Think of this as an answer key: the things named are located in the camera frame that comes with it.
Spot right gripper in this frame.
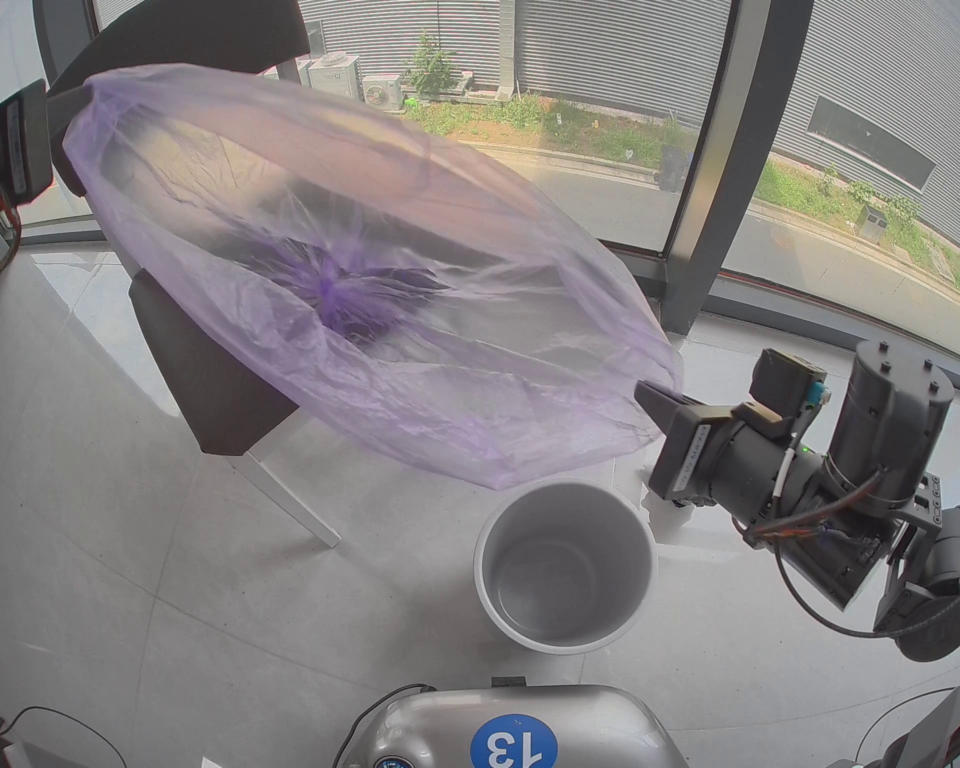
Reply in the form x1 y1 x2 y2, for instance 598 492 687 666
648 403 826 528

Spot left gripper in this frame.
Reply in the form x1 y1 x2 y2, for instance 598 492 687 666
0 78 55 210

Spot purple plastic bag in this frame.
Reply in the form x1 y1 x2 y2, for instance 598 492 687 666
63 63 686 493

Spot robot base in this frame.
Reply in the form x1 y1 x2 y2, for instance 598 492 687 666
333 681 687 768

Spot white trash bin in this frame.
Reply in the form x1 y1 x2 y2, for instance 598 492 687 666
472 480 660 652

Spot grey cushioned white chair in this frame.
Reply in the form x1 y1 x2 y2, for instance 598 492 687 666
43 0 343 547

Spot window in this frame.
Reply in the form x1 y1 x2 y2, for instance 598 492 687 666
0 0 960 354

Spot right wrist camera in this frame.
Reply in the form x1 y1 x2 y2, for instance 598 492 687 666
731 347 831 438

